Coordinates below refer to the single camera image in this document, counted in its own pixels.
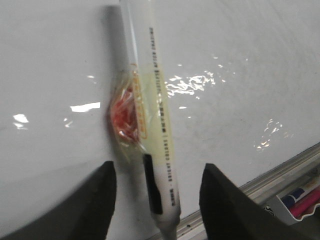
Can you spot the white marker box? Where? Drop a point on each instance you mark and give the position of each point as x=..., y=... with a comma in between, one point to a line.
x=276, y=208

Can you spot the white black-tip whiteboard marker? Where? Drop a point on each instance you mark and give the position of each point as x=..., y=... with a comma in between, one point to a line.
x=140, y=118

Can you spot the blue marker in box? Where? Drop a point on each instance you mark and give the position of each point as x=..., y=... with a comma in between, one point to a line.
x=292, y=198

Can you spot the white whiteboard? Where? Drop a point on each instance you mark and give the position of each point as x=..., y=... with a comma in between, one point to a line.
x=243, y=82

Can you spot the aluminium whiteboard tray frame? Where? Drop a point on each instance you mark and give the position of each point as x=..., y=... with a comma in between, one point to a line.
x=261, y=189

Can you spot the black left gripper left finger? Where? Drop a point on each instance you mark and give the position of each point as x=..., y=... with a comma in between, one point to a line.
x=85, y=215

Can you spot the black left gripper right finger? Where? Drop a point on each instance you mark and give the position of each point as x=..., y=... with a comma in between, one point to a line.
x=228, y=214

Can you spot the pink marker in box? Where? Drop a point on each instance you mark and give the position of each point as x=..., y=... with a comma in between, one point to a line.
x=307, y=201

